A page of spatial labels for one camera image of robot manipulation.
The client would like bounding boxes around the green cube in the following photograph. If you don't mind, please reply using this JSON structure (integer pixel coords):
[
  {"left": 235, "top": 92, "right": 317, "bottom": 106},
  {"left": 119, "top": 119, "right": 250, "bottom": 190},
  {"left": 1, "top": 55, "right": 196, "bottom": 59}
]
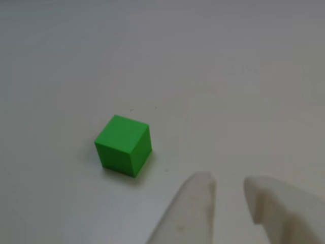
[{"left": 93, "top": 114, "right": 153, "bottom": 178}]

